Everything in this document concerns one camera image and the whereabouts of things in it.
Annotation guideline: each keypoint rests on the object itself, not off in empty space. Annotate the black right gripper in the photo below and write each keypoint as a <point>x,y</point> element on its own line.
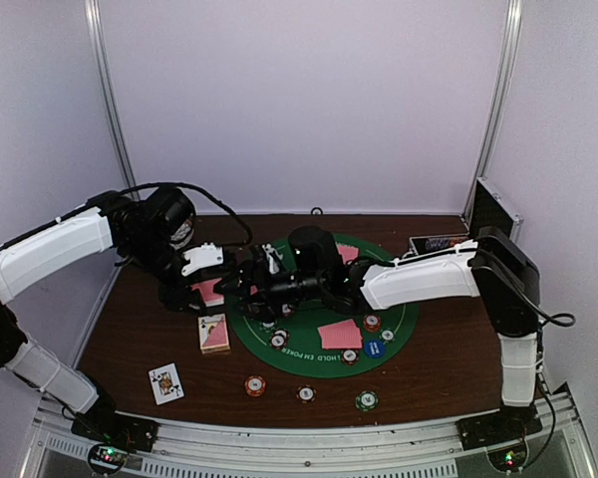
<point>267,310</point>

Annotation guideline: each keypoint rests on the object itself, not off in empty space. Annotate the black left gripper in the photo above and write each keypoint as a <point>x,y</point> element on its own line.
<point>175,297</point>

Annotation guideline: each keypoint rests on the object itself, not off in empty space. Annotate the red backed card deck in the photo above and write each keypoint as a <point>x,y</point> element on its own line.
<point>207,293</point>

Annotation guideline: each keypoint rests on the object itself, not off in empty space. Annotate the black chips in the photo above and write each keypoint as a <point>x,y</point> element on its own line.
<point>279,339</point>

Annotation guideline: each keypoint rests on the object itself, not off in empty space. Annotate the jack of clubs card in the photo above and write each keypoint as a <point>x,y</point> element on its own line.
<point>165,384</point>

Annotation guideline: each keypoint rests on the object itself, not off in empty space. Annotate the red five chip stack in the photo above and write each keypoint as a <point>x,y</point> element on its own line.
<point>255,385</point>

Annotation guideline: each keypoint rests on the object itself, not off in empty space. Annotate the black hundred chip stack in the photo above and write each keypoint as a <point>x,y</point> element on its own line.
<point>306,394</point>

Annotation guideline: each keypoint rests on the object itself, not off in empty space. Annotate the black chip bottom mat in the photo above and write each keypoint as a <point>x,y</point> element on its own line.
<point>349,356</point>

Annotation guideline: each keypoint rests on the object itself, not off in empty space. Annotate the blue small blind button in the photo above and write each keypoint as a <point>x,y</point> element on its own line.
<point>374,349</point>

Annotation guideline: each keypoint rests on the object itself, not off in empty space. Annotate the green chip stack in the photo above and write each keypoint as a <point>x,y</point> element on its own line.
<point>366,400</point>

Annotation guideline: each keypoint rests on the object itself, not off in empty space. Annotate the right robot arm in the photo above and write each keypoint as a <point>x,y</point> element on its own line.
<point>490,267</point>

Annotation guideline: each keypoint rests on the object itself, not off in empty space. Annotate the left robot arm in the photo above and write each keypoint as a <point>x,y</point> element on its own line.
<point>52,275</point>

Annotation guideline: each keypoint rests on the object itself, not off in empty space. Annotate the gold playing card box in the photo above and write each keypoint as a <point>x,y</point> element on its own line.
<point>213,334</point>

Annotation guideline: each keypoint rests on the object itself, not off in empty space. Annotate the floral patterned plate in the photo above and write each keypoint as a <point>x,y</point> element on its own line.
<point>183,235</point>

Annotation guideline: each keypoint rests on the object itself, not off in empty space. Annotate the green round poker mat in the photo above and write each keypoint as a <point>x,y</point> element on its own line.
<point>304,355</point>

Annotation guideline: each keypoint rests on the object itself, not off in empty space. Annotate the aluminium poker chip case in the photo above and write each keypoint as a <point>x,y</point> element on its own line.
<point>488,208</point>

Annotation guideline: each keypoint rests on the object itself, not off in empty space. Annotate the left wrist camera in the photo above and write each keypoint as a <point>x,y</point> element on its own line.
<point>201,257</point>

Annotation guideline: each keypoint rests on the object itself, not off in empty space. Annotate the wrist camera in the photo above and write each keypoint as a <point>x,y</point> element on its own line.
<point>201,257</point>
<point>311,249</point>

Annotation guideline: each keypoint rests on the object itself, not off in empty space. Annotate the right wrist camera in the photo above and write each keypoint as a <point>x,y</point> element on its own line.
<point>311,249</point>

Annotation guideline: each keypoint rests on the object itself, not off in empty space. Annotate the aluminium front rail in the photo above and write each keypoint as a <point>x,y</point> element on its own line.
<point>432,448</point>

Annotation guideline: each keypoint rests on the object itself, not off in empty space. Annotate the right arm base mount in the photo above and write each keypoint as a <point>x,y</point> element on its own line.
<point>492,429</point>

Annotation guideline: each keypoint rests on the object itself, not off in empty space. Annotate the left aluminium frame post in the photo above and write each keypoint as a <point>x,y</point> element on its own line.
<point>113,118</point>

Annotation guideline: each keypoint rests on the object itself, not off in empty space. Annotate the aluminium frame post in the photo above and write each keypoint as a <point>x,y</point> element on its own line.
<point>113,118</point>
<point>507,59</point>

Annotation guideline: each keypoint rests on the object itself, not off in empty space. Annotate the right aluminium frame post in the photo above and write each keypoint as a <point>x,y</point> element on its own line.
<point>507,59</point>

